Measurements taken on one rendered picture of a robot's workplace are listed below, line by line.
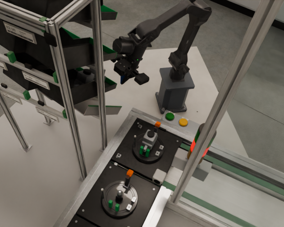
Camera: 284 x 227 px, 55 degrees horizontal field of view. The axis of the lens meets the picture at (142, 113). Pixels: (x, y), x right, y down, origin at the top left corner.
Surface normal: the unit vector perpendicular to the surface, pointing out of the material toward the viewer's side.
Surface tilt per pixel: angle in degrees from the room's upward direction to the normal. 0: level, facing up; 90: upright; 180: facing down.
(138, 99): 0
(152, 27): 12
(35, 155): 0
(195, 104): 0
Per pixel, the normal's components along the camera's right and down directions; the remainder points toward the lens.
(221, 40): 0.07, -0.60
